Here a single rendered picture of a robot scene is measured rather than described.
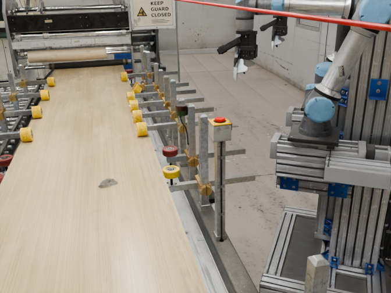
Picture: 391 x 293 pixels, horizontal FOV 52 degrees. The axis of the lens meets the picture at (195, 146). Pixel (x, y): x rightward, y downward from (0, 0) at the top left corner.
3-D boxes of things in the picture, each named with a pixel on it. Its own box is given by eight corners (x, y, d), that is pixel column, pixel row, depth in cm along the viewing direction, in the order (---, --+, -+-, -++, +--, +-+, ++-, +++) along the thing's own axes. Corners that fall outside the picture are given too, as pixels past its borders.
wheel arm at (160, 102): (203, 100, 284) (202, 95, 283) (204, 102, 281) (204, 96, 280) (132, 106, 274) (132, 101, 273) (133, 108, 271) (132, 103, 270)
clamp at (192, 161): (193, 156, 219) (192, 148, 217) (199, 166, 206) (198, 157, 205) (182, 157, 218) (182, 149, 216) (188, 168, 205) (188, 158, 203)
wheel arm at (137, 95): (195, 92, 307) (195, 88, 306) (196, 93, 304) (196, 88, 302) (130, 97, 297) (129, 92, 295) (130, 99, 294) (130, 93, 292)
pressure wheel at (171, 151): (177, 163, 217) (176, 143, 212) (179, 169, 209) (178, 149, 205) (162, 165, 215) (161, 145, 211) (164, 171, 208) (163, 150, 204)
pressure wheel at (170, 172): (169, 184, 194) (168, 163, 190) (183, 188, 190) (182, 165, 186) (160, 191, 187) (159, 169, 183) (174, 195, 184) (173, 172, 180)
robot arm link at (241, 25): (233, 20, 162) (238, 18, 169) (233, 31, 163) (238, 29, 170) (251, 20, 159) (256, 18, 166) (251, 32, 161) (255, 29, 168)
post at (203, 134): (207, 206, 194) (205, 112, 176) (209, 210, 191) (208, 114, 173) (200, 207, 193) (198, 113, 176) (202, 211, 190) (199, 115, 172)
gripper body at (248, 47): (253, 61, 165) (254, 31, 160) (233, 60, 168) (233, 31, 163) (257, 58, 171) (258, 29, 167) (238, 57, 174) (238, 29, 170)
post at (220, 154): (223, 233, 171) (223, 135, 154) (227, 240, 166) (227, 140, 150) (213, 235, 170) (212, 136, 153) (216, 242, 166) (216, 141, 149)
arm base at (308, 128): (332, 128, 192) (334, 108, 188) (330, 139, 179) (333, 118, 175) (300, 125, 197) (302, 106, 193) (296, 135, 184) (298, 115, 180)
